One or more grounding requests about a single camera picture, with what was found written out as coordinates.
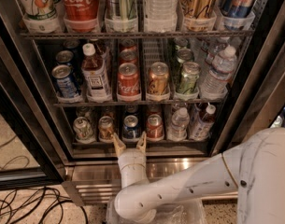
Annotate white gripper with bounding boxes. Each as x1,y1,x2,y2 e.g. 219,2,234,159
113,132,149,189

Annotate blue pepsi can bottom shelf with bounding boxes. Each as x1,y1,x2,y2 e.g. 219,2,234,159
122,115,141,140

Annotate blue pepsi can shelf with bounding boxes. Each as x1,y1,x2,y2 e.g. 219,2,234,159
122,115,141,140
51,64,83,103

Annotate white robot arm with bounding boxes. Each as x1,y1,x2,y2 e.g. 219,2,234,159
114,128,285,224

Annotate red coke can bottom shelf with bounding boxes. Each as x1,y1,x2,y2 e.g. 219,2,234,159
146,114,164,141

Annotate red coke can shelf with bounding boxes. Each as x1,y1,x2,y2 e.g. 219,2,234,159
117,63,141,102
146,114,164,141

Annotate gold can bottom shelf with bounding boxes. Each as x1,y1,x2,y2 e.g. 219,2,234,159
98,116,116,143

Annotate gold can shelf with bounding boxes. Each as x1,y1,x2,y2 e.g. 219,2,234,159
179,0,216,32
98,116,116,143
146,62,170,102

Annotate water bottle bottom shelf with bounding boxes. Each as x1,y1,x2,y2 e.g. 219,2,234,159
167,107,190,141

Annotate water bottle shelf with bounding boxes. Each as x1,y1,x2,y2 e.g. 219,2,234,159
200,46,237,100
167,107,190,141
144,0,178,33

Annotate green white can bottom shelf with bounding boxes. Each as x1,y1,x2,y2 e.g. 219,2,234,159
73,117,95,144

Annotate stainless fridge grille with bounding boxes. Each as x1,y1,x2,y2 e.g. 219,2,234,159
61,158,239,207

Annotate red coke can middle shelf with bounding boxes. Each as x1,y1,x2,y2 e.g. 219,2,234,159
117,63,141,102

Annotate gold can middle shelf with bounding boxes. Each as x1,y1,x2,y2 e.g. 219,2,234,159
146,62,170,102

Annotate tea bottle bottom shelf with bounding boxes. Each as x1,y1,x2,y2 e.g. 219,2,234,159
189,105,216,141

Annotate tea bottle shelf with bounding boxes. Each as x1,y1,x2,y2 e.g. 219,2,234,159
189,105,216,141
81,43,111,102

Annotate tea bottle middle shelf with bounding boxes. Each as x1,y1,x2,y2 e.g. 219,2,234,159
81,43,111,102

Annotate blue pepsi can middle shelf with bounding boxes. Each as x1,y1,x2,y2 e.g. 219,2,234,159
51,64,83,103

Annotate water bottle middle shelf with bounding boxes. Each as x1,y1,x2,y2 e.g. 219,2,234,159
200,46,237,100

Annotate left fridge door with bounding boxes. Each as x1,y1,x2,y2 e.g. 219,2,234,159
0,14,64,190

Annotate fridge door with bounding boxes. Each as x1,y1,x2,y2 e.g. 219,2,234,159
215,0,285,152
0,14,64,190

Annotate silver green can top shelf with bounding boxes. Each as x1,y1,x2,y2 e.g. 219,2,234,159
105,0,138,33

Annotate water bottle top shelf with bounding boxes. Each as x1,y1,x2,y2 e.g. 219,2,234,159
144,0,178,33

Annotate right fridge door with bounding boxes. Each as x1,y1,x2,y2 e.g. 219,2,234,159
215,0,285,152

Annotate coca-cola can top shelf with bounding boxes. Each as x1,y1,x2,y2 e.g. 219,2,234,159
63,0,99,33

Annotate gold can top shelf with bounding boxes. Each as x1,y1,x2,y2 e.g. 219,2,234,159
179,0,216,32

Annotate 7up can top shelf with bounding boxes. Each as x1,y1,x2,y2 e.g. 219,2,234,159
20,0,62,34

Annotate red bull can top shelf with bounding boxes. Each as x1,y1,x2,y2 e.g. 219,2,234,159
214,0,255,31

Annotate clear plastic bin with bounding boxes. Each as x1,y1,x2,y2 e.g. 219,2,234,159
106,199,207,224

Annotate black floor cables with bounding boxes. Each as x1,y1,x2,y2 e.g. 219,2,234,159
0,186,89,224

